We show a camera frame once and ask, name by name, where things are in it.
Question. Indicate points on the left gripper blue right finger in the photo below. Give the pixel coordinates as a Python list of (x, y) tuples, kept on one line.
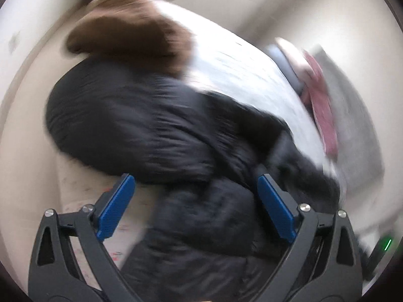
[(322, 262)]

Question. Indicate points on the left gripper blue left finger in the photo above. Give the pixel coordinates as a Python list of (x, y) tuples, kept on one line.
[(54, 272)]

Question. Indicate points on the black puffer jacket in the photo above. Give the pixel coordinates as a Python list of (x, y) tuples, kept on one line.
[(135, 33)]

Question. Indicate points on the grey padded headboard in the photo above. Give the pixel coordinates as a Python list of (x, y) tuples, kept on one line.
[(360, 160)]

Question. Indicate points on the pink pillow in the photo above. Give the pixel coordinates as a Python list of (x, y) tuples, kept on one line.
[(316, 94)]

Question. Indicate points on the light blue folded blanket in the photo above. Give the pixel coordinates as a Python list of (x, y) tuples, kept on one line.
[(275, 53)]

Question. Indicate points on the bed with cherry sheet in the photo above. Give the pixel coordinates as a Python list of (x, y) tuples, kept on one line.
[(236, 75)]

